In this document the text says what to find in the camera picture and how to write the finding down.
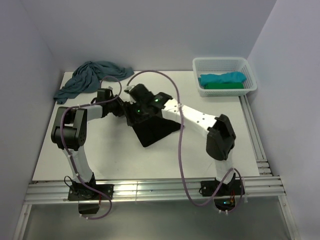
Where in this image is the black t shirt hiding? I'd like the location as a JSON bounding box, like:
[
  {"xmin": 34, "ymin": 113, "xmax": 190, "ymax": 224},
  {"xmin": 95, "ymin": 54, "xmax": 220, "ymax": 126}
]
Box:
[{"xmin": 132, "ymin": 116, "xmax": 181, "ymax": 148}]

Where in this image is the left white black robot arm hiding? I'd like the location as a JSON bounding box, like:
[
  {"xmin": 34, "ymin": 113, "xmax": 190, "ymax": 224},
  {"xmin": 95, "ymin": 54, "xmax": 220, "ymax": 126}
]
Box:
[{"xmin": 51, "ymin": 88, "xmax": 125, "ymax": 200}]

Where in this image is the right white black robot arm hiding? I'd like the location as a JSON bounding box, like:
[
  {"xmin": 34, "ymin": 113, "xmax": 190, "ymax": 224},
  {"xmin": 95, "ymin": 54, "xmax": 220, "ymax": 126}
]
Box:
[{"xmin": 124, "ymin": 83, "xmax": 236, "ymax": 195}]

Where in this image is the grey blue crumpled t shirt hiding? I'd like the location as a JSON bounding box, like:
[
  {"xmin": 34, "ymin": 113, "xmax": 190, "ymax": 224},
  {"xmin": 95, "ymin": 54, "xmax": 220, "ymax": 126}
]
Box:
[{"xmin": 53, "ymin": 60, "xmax": 134, "ymax": 105}]

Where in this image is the white plastic basket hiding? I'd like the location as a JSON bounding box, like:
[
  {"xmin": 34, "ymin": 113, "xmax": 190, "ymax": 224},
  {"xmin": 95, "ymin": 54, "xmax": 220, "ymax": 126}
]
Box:
[{"xmin": 192, "ymin": 57, "xmax": 258, "ymax": 97}]

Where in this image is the rolled green t shirt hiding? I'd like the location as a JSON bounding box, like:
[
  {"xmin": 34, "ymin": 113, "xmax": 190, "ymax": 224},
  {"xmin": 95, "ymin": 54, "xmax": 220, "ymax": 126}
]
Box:
[{"xmin": 203, "ymin": 82, "xmax": 244, "ymax": 90}]

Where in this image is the rolled turquoise t shirt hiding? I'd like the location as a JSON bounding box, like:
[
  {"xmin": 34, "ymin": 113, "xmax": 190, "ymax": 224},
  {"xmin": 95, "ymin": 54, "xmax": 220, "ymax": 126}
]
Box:
[{"xmin": 198, "ymin": 71, "xmax": 247, "ymax": 86}]

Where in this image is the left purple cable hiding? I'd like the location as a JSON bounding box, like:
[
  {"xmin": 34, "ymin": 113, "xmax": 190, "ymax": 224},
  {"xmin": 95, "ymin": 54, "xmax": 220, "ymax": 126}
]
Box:
[{"xmin": 60, "ymin": 76, "xmax": 123, "ymax": 221}]

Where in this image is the purple cable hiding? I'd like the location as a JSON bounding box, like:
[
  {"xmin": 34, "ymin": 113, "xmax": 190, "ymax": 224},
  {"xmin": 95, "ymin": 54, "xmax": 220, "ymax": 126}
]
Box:
[
  {"xmin": 60, "ymin": 76, "xmax": 123, "ymax": 221},
  {"xmin": 126, "ymin": 70, "xmax": 245, "ymax": 215}
]

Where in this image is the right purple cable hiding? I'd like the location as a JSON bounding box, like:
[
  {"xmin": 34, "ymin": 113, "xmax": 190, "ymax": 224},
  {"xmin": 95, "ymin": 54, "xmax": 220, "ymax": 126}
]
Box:
[{"xmin": 126, "ymin": 70, "xmax": 245, "ymax": 215}]

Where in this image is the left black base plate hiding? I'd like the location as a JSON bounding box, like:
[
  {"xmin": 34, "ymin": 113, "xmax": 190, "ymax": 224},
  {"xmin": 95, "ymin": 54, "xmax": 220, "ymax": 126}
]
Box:
[{"xmin": 67, "ymin": 183, "xmax": 115, "ymax": 201}]

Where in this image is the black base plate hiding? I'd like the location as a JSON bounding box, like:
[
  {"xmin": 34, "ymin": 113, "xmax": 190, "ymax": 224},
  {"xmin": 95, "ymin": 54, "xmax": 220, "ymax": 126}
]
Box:
[
  {"xmin": 199, "ymin": 179, "xmax": 245, "ymax": 197},
  {"xmin": 67, "ymin": 183, "xmax": 115, "ymax": 201}
]

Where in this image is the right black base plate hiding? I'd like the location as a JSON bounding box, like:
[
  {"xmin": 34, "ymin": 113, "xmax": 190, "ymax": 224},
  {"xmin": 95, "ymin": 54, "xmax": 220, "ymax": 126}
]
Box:
[{"xmin": 199, "ymin": 179, "xmax": 245, "ymax": 197}]

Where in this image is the aluminium rail frame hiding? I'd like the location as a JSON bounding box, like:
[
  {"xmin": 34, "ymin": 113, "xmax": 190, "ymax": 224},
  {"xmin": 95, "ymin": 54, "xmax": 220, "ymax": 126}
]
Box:
[{"xmin": 13, "ymin": 95, "xmax": 301, "ymax": 240}]

